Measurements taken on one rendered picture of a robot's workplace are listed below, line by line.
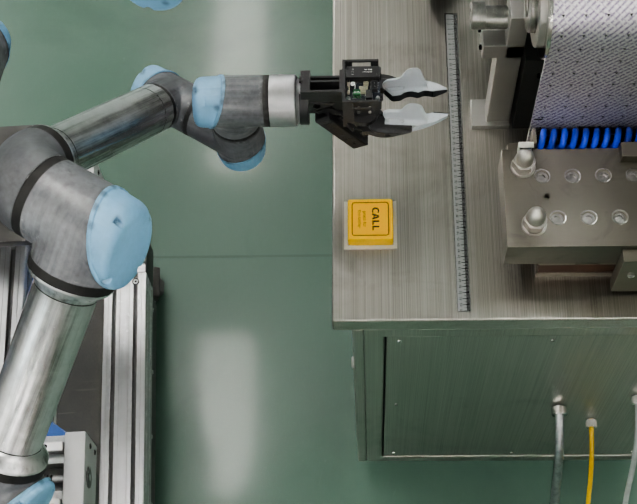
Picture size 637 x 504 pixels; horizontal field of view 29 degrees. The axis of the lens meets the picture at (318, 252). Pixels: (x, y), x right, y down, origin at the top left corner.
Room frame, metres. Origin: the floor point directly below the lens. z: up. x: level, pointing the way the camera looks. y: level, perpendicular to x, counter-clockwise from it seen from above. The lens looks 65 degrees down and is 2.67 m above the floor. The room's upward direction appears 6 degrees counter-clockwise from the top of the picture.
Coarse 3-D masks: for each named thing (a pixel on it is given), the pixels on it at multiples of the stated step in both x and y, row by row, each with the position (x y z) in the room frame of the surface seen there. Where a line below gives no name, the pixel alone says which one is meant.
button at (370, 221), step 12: (348, 204) 0.88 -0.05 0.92; (360, 204) 0.88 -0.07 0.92; (372, 204) 0.88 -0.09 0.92; (384, 204) 0.87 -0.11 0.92; (348, 216) 0.86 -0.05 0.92; (360, 216) 0.86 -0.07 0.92; (372, 216) 0.86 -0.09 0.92; (384, 216) 0.85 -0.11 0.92; (348, 228) 0.84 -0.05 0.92; (360, 228) 0.84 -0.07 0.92; (372, 228) 0.84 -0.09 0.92; (384, 228) 0.83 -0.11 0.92; (348, 240) 0.82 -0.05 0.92; (360, 240) 0.82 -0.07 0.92; (372, 240) 0.82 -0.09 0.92; (384, 240) 0.82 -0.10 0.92
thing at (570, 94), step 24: (552, 72) 0.92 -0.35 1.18; (576, 72) 0.92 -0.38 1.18; (600, 72) 0.92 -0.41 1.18; (624, 72) 0.91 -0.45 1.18; (552, 96) 0.92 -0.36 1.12; (576, 96) 0.92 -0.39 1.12; (600, 96) 0.92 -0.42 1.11; (624, 96) 0.91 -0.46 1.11; (552, 120) 0.92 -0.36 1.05; (576, 120) 0.92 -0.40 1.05; (600, 120) 0.92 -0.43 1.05; (624, 120) 0.91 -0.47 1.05
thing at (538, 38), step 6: (540, 0) 0.96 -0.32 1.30; (546, 0) 0.96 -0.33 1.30; (540, 6) 0.96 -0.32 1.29; (546, 6) 0.95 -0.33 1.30; (540, 12) 0.95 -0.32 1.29; (546, 12) 0.95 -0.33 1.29; (540, 18) 0.94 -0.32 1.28; (546, 18) 0.94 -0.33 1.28; (540, 24) 0.94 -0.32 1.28; (546, 24) 0.94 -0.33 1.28; (540, 30) 0.94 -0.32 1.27; (534, 36) 0.95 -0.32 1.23; (540, 36) 0.93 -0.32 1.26; (534, 42) 0.95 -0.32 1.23; (540, 42) 0.93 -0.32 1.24
